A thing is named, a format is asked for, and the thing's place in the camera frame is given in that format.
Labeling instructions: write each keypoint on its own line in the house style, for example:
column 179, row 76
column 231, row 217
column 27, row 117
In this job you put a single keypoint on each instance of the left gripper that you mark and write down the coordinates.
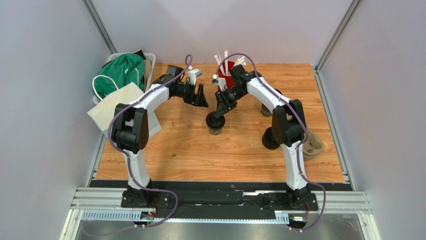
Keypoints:
column 199, row 99

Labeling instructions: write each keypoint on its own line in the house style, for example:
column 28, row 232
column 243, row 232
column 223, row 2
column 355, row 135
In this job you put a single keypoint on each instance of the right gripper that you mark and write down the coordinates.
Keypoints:
column 224, row 99

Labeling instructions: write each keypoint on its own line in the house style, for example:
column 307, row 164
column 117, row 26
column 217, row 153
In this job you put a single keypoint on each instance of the stack of black cups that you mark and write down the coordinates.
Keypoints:
column 265, row 111

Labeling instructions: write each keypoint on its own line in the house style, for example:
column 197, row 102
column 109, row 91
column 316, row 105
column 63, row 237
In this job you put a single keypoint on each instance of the stack of black lids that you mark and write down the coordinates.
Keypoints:
column 268, row 140

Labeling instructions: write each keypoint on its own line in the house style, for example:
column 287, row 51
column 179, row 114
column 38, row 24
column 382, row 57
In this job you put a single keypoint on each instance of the white paper bag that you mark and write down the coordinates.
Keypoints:
column 103, row 113

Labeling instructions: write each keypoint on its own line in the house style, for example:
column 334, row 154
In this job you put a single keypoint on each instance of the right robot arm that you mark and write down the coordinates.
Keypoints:
column 288, row 128

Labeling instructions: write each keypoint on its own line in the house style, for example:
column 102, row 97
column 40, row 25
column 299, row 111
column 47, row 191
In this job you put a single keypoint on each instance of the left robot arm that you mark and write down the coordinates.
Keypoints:
column 129, row 130

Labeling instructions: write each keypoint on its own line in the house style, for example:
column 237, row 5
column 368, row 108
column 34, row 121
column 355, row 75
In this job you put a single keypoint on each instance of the red straw cup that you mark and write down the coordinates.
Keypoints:
column 228, row 79

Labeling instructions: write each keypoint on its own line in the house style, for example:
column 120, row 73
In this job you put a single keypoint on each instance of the white wrapped straws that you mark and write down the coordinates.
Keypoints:
column 224, row 62

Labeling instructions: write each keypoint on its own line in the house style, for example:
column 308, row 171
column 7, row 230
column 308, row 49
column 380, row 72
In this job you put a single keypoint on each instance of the green cloth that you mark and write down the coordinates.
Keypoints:
column 127, row 68

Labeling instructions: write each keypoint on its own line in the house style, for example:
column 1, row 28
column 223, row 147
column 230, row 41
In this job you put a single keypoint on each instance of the cardboard cup carrier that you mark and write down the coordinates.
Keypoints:
column 313, row 147

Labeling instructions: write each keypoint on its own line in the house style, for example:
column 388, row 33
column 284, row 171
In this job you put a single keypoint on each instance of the white plastic bin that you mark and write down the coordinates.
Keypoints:
column 149, row 61

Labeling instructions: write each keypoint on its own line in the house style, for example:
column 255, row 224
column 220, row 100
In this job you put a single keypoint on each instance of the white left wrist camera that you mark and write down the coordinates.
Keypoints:
column 192, row 76

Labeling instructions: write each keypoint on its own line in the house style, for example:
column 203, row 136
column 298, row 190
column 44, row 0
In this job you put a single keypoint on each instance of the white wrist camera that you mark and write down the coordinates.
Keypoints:
column 192, row 76
column 219, row 81

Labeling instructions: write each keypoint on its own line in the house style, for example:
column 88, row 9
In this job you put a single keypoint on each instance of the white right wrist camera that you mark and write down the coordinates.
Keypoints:
column 219, row 81

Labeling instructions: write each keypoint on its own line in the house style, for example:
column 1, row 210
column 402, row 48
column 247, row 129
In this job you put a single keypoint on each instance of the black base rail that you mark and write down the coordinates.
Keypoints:
column 211, row 202

